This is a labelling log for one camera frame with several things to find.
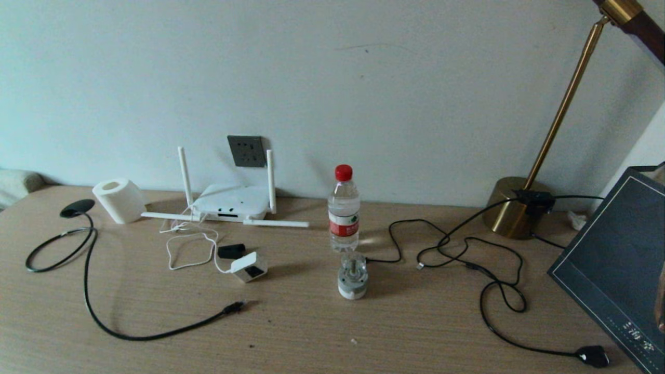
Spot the grey wall power socket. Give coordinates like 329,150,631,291
227,136,267,168

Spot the small clear humidifier grey base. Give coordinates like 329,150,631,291
337,251,369,300

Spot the small black lamp connector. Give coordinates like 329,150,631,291
514,190,555,216

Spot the black cable with round disc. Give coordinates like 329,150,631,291
25,199,246,342

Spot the thin white adapter cable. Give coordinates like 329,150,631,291
159,205,234,274

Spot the white toilet paper roll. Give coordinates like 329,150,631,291
92,179,147,224

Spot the water bottle with red cap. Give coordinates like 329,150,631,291
328,165,361,253

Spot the black lamp power cord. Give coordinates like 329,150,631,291
439,236,611,368

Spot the white wifi router with antennas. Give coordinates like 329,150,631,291
141,146,309,228

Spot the white power adapter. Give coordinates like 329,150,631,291
230,251,269,283

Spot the black usb cable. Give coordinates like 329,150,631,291
364,219,453,263

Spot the brass desk lamp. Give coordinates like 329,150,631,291
482,0,665,240

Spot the black cable with silver connector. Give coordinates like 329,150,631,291
416,196,520,271

